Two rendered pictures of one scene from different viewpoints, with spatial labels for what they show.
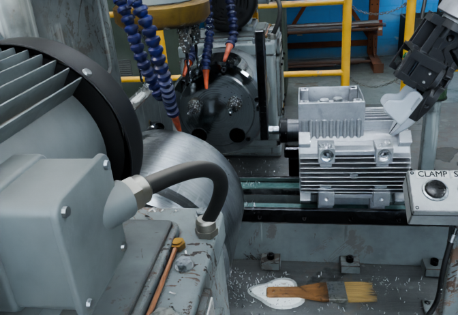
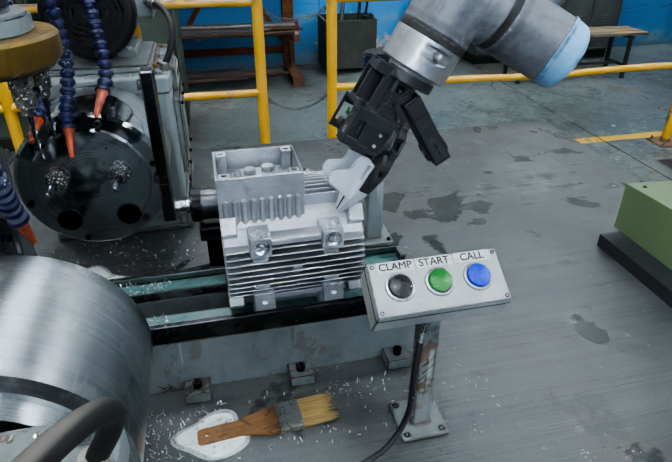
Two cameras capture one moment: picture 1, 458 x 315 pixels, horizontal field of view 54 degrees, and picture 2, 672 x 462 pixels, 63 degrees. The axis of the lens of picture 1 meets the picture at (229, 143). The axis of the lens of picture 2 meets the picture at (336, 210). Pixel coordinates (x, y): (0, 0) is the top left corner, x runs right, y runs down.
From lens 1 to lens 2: 0.13 m
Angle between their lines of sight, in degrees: 22
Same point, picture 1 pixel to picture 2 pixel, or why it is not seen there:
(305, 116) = (227, 197)
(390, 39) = (309, 45)
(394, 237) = (351, 330)
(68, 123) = not seen: outside the picture
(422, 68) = (371, 129)
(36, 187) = not seen: outside the picture
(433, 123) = not seen: hidden behind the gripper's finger
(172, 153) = (21, 303)
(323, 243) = (265, 353)
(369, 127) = (311, 202)
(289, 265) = (224, 389)
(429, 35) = (375, 85)
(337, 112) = (269, 188)
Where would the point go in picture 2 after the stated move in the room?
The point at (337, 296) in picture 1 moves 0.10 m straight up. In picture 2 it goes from (291, 422) to (288, 372)
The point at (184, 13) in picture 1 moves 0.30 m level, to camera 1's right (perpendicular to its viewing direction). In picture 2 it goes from (16, 58) to (281, 35)
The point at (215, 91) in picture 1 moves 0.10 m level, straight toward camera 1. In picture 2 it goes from (88, 155) to (92, 179)
